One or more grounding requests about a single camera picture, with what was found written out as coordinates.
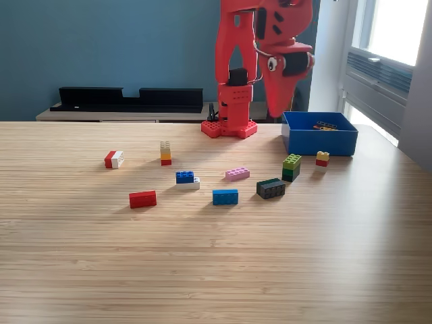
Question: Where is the yellow toy digger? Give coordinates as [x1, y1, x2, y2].
[312, 120, 338, 132]

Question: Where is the black brick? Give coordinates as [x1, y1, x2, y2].
[256, 178, 287, 200]

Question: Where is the blue plastic bin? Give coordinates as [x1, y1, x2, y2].
[281, 111, 359, 157]

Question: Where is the dark wooden chair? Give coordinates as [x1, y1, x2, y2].
[265, 80, 302, 124]

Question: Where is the green brick stack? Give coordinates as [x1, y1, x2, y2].
[281, 153, 302, 183]

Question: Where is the yellow red white brick stack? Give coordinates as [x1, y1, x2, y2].
[315, 151, 330, 173]

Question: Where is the grey window heater unit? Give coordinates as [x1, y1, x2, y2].
[342, 47, 414, 139]

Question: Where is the pink flat brick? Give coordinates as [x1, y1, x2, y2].
[225, 166, 251, 182]

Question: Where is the bright window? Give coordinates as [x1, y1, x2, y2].
[350, 0, 431, 67]

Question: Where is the blue white brick stack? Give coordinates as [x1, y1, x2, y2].
[175, 171, 200, 190]

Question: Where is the tan orange red brick stack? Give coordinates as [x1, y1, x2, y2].
[159, 140, 172, 166]

